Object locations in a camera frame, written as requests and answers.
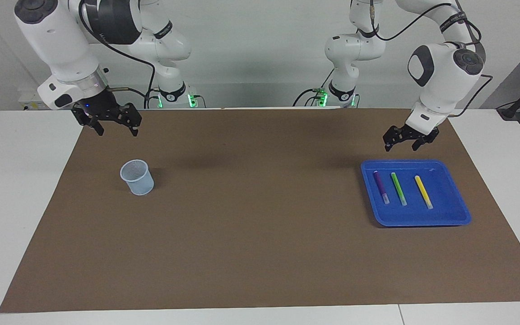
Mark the brown table mat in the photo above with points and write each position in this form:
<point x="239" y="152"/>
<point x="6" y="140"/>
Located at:
<point x="260" y="234"/>

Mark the translucent plastic cup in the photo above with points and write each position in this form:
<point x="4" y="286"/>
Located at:
<point x="138" y="180"/>

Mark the green pen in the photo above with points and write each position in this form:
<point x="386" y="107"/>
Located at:
<point x="398" y="187"/>

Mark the purple pen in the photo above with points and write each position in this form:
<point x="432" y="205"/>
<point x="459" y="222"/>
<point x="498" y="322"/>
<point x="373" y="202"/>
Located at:
<point x="381" y="186"/>

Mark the yellow pen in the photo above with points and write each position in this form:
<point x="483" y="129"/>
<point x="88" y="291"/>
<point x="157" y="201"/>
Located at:
<point x="423" y="191"/>

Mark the blue plastic tray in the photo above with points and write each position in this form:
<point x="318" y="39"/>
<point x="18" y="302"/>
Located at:
<point x="449" y="212"/>

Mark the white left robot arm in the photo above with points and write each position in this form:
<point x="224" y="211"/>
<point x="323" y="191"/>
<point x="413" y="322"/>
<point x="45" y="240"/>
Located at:
<point x="440" y="76"/>

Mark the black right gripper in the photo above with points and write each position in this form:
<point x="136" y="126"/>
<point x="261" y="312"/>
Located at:
<point x="99" y="106"/>

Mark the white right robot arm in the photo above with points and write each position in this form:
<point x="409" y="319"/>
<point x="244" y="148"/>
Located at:
<point x="57" y="40"/>

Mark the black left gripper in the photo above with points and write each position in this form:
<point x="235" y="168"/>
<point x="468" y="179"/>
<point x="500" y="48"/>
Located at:
<point x="415" y="134"/>

